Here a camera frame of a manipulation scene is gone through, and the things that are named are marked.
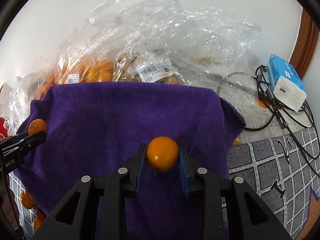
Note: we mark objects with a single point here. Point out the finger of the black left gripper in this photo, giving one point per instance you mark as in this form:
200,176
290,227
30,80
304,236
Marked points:
15,148

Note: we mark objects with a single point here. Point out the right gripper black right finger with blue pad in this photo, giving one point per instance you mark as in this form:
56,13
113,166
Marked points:
203,187

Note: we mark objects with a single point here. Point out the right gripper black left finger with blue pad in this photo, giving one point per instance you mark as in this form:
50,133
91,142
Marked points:
125,182

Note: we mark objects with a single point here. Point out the small tangerine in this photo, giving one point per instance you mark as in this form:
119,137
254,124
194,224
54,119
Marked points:
37,222
25,201
36,126
29,198

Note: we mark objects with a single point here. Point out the large orange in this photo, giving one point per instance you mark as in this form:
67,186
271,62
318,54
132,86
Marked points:
162,154

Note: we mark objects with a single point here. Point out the red paper bag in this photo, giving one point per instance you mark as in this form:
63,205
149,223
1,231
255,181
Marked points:
3,130

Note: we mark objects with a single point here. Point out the purple towel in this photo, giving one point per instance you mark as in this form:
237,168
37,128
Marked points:
93,128

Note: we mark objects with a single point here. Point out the small red fruit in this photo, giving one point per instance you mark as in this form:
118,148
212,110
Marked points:
40,214

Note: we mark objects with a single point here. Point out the grey checkered bedsheet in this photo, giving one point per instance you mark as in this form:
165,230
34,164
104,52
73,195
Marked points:
275,168

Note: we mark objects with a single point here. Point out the blue white tissue pack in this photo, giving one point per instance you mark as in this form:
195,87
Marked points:
285,83

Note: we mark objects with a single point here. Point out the clear plastic bags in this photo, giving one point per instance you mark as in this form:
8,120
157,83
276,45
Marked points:
151,41

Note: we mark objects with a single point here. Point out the brown wooden door frame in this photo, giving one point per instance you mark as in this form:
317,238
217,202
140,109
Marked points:
305,44

